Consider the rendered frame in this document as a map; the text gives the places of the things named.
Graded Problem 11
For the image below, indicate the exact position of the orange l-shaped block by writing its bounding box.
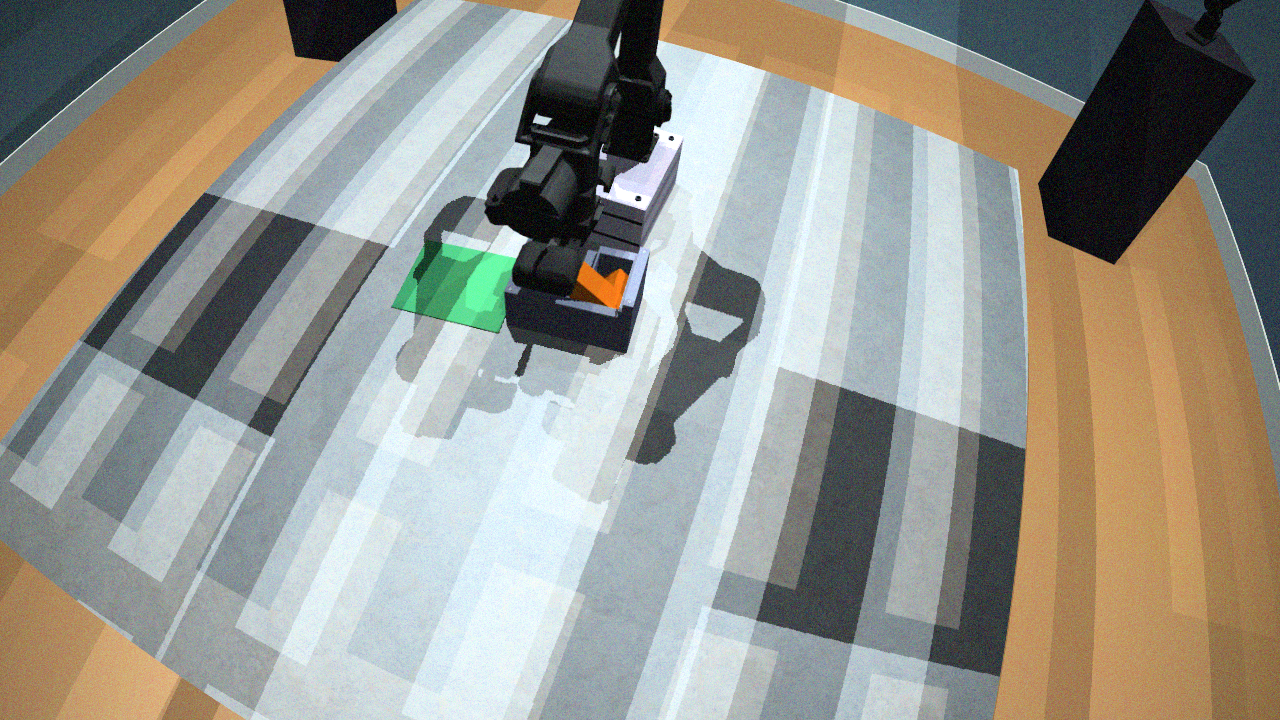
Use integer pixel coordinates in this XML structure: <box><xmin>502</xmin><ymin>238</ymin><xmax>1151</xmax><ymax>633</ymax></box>
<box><xmin>570</xmin><ymin>261</ymin><xmax>628</xmax><ymax>309</ymax></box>

